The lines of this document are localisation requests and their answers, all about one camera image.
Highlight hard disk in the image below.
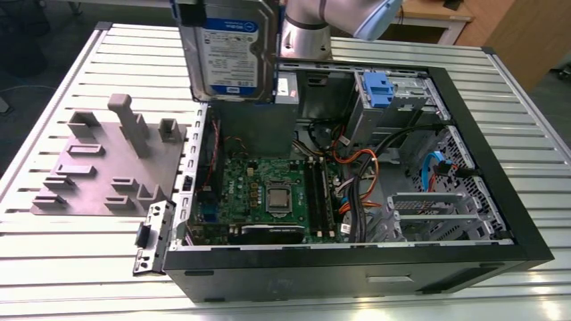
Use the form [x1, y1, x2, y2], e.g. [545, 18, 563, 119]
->
[170, 0, 281, 105]

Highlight blue data wire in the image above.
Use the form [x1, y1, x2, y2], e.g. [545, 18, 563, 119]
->
[419, 151, 443, 194]

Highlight black power wire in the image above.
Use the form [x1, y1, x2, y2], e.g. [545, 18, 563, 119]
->
[435, 160, 481, 181]

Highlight silver metal disk bay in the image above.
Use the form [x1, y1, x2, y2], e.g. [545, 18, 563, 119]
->
[385, 191, 500, 242]

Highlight grey power supply unit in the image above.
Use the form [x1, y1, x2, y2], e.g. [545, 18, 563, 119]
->
[208, 72, 300, 158]

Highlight black office chair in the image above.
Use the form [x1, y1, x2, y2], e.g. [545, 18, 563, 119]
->
[0, 0, 54, 80]

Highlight blue drive latch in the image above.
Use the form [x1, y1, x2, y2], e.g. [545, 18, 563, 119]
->
[363, 71, 396, 109]

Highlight green motherboard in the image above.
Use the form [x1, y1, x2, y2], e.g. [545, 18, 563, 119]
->
[189, 156, 347, 245]

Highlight grey parts rack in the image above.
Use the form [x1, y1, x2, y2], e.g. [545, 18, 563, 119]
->
[29, 93, 188, 218]

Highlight wooden desk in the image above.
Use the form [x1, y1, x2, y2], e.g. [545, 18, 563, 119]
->
[383, 0, 475, 46]

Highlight silver optical drive cage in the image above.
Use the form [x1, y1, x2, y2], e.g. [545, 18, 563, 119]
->
[345, 69, 451, 148]

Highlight silver CPU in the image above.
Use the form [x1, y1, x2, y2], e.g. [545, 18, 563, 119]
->
[266, 187, 291, 207]

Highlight CPU socket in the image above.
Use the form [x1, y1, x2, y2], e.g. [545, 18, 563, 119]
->
[262, 179, 295, 220]

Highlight black graphics card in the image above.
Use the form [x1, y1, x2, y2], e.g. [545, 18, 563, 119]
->
[225, 223, 308, 245]

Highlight brown wooden cabinet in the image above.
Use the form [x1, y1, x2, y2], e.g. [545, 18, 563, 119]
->
[459, 0, 571, 91]

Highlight black open PC case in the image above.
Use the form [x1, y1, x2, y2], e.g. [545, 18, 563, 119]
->
[160, 52, 556, 304]

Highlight thin red wire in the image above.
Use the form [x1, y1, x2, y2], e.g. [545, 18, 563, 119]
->
[208, 118, 222, 190]

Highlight orange wire bundle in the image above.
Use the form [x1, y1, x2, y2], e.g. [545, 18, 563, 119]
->
[332, 148, 381, 215]

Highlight black cable bundle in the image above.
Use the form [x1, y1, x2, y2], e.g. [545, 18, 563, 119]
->
[345, 122, 447, 243]

